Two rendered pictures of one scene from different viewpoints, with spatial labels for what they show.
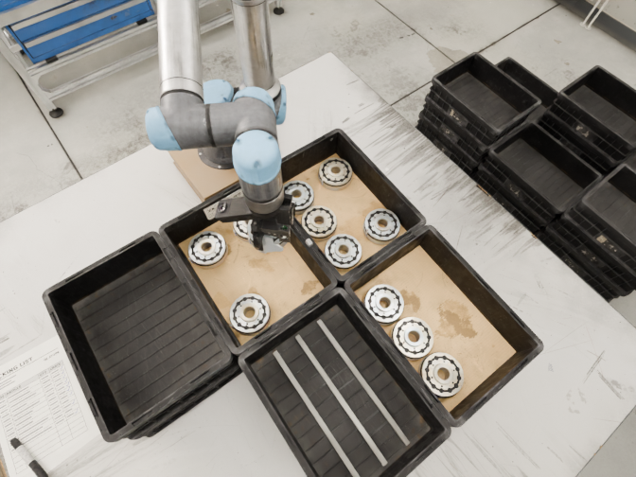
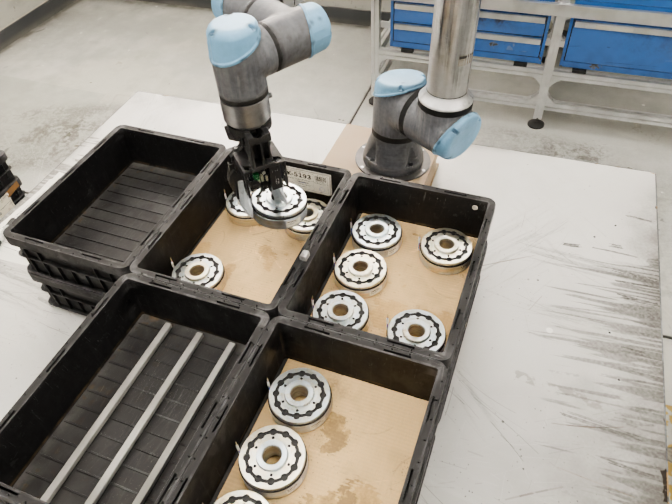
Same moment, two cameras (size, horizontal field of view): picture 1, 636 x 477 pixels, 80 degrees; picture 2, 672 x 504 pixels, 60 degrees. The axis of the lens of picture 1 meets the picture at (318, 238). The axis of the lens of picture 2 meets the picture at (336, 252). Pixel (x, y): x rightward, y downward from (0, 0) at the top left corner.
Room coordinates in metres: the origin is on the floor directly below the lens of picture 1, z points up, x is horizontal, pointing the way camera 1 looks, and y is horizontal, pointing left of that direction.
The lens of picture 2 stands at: (0.13, -0.65, 1.70)
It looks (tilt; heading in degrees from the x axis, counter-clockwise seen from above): 46 degrees down; 63
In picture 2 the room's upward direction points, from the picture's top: 4 degrees counter-clockwise
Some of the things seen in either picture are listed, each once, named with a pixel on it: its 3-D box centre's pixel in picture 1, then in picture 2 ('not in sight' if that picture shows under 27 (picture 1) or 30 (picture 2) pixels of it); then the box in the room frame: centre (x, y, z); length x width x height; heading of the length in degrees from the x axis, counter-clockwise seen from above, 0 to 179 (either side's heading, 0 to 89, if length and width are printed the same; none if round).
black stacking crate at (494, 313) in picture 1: (432, 320); (313, 468); (0.24, -0.30, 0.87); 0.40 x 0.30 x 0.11; 39
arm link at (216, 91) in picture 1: (219, 108); (400, 101); (0.82, 0.32, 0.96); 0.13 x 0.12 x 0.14; 100
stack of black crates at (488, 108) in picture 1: (467, 124); not in sight; (1.37, -0.71, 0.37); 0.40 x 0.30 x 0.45; 41
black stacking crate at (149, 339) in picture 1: (144, 329); (130, 208); (0.18, 0.41, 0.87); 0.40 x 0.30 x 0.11; 39
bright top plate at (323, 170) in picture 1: (335, 171); (446, 246); (0.69, -0.04, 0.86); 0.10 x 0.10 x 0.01
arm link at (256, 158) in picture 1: (258, 166); (239, 58); (0.38, 0.11, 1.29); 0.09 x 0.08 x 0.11; 10
